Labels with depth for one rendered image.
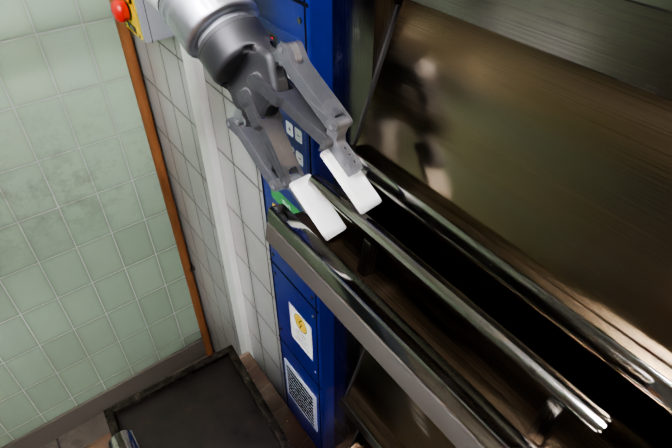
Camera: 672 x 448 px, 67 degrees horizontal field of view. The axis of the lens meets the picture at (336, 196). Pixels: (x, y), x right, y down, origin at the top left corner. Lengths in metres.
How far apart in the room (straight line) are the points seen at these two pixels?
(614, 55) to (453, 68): 0.16
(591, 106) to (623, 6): 0.08
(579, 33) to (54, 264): 1.49
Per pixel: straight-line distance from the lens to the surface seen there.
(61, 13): 1.35
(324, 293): 0.49
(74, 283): 1.72
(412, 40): 0.52
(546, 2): 0.40
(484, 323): 0.41
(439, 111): 0.50
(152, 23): 1.02
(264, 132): 0.54
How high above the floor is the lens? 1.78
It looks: 39 degrees down
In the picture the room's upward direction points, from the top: straight up
